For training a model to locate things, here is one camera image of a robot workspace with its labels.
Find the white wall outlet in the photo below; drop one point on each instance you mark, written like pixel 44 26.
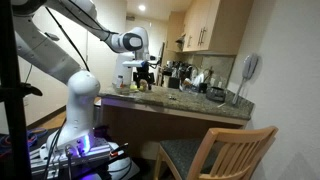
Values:
pixel 26 101

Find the small dark counter item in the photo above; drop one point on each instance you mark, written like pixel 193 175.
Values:
pixel 172 98

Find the wooden chair with grey seat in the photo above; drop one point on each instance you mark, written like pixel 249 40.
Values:
pixel 186 153

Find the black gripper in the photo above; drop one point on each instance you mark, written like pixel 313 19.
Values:
pixel 144 75

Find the grey range hood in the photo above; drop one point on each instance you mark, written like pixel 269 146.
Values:
pixel 180 39

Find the white wall phone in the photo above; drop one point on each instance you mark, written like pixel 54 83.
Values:
pixel 250 66

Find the black mug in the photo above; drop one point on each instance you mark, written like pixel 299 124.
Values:
pixel 203 88

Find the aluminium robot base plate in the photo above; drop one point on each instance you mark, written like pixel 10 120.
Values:
pixel 96 150

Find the round ceiling light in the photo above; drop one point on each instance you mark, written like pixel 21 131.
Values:
pixel 142 7

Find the white bottle with blue cap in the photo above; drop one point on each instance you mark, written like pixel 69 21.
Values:
pixel 120 82

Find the white dishes stack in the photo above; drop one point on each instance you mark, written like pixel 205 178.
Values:
pixel 198 79

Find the beige tall corner cabinet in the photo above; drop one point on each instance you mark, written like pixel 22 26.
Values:
pixel 175 26

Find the black coffee maker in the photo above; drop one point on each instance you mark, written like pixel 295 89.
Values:
pixel 172 80

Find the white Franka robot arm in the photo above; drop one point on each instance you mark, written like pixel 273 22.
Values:
pixel 80 100

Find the small yellow-green object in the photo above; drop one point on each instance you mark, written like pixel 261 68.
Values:
pixel 133 87

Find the black tripod pole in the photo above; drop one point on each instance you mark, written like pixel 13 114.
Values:
pixel 13 100

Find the black round pot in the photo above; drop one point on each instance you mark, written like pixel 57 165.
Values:
pixel 216 94

